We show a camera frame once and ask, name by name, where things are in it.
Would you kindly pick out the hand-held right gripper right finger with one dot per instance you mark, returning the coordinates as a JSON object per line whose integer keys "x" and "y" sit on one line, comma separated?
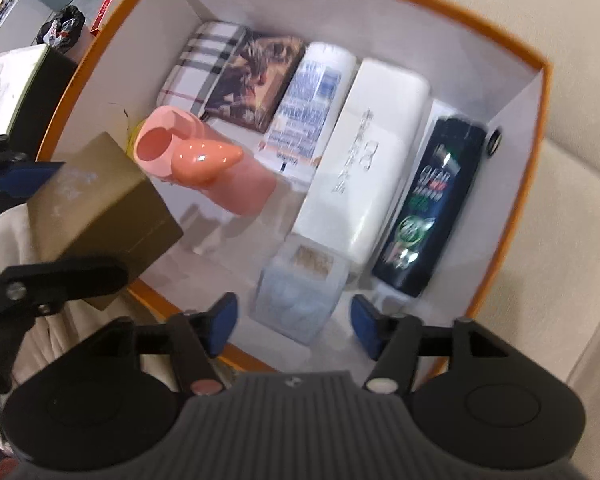
{"x": 365, "y": 327}

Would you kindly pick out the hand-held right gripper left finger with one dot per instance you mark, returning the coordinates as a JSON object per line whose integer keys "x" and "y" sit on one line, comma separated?
{"x": 225, "y": 322}

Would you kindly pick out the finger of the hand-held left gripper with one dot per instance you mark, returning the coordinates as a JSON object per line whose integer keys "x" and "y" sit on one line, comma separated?
{"x": 70, "y": 277}
{"x": 30, "y": 176}

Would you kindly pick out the translucent blue packet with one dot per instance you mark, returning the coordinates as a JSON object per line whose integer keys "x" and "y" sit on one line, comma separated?
{"x": 295, "y": 300}

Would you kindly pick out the brown cardboard box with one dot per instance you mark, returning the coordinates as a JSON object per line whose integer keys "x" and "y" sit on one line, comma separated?
{"x": 105, "y": 210}

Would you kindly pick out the small yellow container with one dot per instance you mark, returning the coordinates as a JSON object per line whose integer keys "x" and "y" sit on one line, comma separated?
{"x": 131, "y": 140}

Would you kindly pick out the pink plastic bottle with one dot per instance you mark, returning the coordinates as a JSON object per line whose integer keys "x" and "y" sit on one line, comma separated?
{"x": 230, "y": 185}

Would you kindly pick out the dark shampoo bottle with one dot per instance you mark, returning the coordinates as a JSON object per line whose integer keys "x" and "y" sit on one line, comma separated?
{"x": 430, "y": 200}

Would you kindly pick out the long white box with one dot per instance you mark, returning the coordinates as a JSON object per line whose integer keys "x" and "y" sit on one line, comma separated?
{"x": 365, "y": 160}

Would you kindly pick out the white bottle with printed label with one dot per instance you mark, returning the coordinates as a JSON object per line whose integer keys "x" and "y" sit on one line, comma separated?
{"x": 305, "y": 110}

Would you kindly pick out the orange cardboard storage box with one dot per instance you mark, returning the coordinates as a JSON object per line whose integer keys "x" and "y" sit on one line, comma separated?
{"x": 380, "y": 10}

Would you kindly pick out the marble top table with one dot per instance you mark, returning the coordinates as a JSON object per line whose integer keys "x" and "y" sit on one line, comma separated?
{"x": 5, "y": 85}

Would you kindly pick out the black trash bag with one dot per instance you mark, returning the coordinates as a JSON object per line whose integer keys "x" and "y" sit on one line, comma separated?
{"x": 62, "y": 27}

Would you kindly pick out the red sign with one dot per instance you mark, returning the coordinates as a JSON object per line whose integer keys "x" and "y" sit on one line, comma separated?
{"x": 103, "y": 10}

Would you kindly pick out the plaid patterned box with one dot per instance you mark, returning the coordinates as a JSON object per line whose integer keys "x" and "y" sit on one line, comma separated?
{"x": 200, "y": 70}

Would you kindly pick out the brown picture box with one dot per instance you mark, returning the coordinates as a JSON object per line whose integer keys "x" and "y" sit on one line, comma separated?
{"x": 252, "y": 80}

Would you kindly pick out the beige fabric sofa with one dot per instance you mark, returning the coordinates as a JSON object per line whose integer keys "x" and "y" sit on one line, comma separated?
{"x": 580, "y": 110}

